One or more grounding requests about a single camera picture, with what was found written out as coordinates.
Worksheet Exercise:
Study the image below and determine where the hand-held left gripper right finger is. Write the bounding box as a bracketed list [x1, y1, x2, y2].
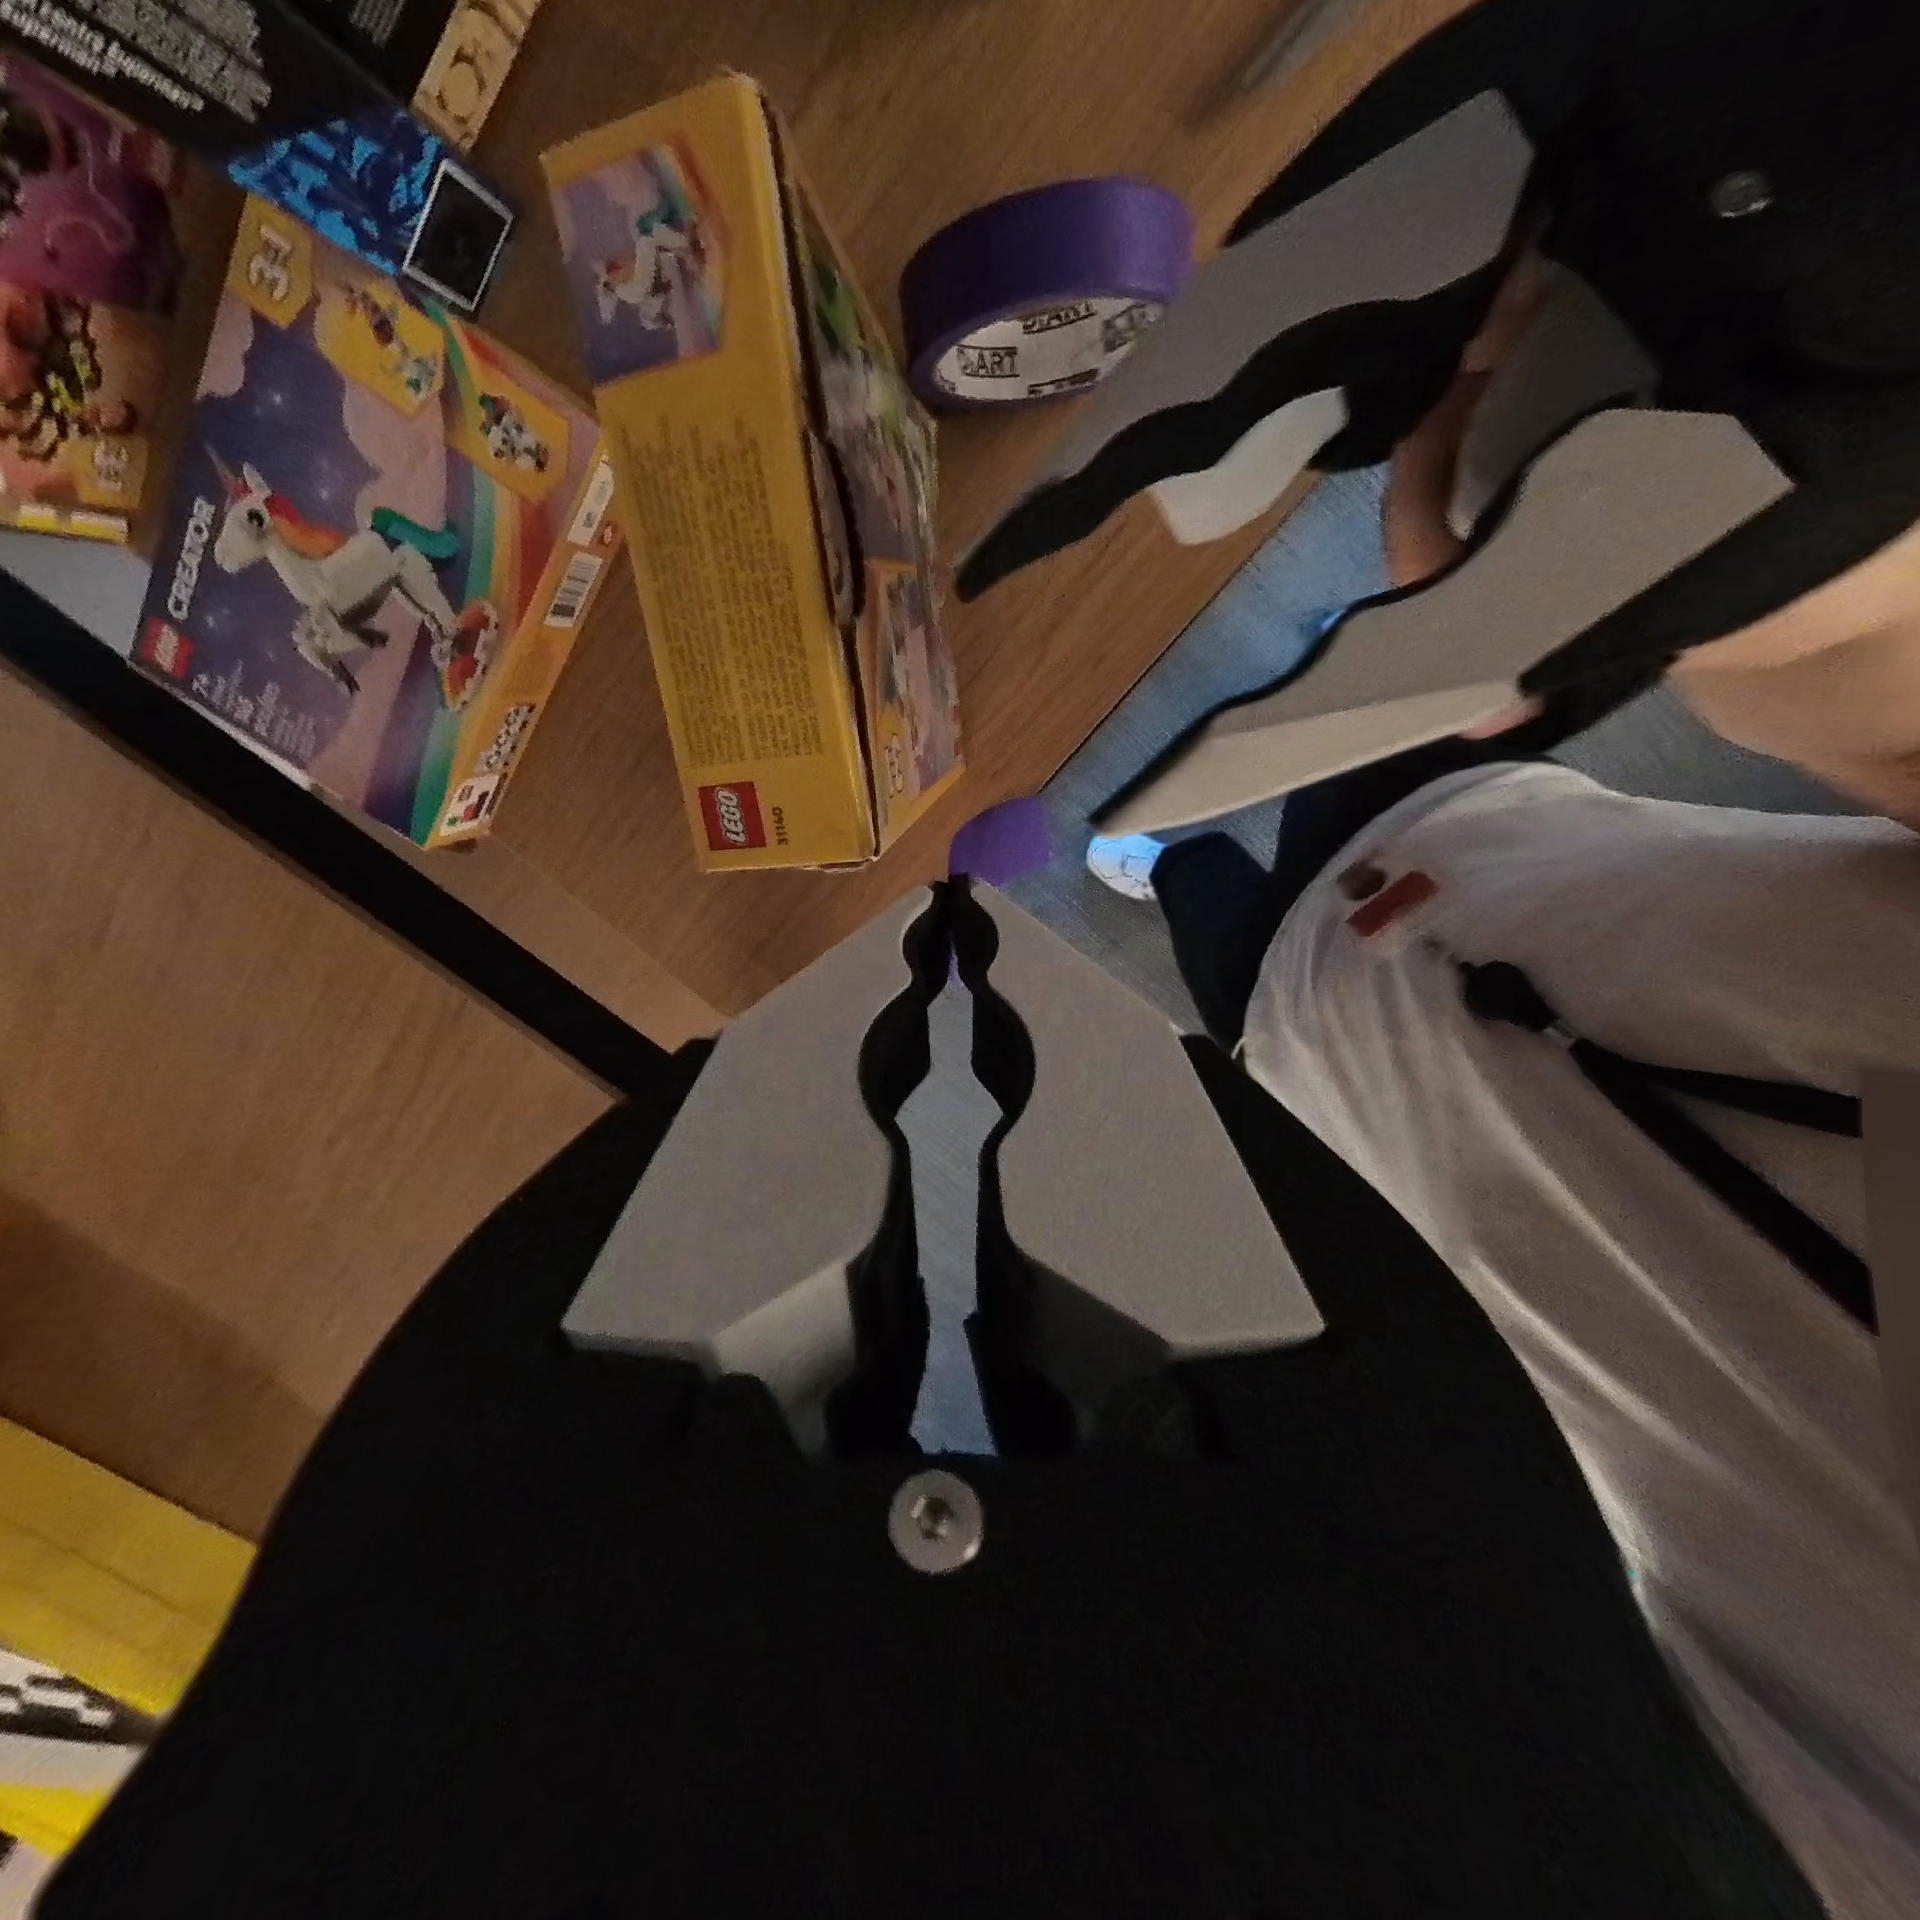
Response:
[958, 883, 1329, 1454]

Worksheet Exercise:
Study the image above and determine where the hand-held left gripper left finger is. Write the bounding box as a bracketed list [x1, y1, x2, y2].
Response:
[562, 883, 963, 1454]

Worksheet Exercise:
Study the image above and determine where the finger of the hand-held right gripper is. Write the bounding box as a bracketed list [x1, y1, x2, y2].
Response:
[1089, 275, 1796, 836]
[951, 90, 1545, 600]

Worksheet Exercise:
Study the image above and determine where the purple tape roll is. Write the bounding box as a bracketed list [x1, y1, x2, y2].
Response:
[897, 177, 1199, 422]

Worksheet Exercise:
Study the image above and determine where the purple tape piece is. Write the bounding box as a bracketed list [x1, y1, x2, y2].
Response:
[943, 796, 1051, 902]

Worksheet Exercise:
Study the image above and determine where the yellow unicorn brick set box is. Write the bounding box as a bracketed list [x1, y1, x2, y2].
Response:
[538, 66, 965, 876]
[129, 192, 627, 856]

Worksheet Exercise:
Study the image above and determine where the person's right forearm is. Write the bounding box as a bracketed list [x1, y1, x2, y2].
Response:
[1476, 592, 1920, 838]

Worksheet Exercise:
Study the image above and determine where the wooden desk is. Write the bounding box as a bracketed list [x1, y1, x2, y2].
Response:
[0, 0, 1517, 1554]

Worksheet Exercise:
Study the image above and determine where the person's right hand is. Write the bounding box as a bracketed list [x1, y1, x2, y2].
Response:
[1383, 264, 1524, 589]

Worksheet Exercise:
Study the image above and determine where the person's dark trouser leg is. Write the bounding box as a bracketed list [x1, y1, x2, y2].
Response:
[1153, 822, 1322, 1059]

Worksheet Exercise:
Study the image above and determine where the small red clothing label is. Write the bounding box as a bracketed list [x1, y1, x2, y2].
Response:
[1339, 861, 1444, 947]

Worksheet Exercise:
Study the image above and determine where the person's light shirt torso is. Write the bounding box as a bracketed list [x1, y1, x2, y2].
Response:
[1242, 756, 1920, 1920]

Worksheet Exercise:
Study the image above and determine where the plain yellow cardboard box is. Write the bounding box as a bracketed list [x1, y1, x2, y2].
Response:
[0, 1417, 260, 1869]

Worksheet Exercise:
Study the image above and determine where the black bat logo box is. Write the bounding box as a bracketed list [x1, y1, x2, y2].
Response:
[0, 0, 519, 321]

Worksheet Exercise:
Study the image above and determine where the yellow monster picture box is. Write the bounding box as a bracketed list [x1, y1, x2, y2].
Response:
[0, 52, 195, 544]

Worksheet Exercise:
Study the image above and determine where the black shoulder strap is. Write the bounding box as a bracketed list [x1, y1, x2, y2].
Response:
[1463, 960, 1881, 1338]

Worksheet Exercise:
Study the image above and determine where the black metal shelf frame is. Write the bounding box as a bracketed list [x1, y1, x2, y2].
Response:
[0, 566, 706, 1105]

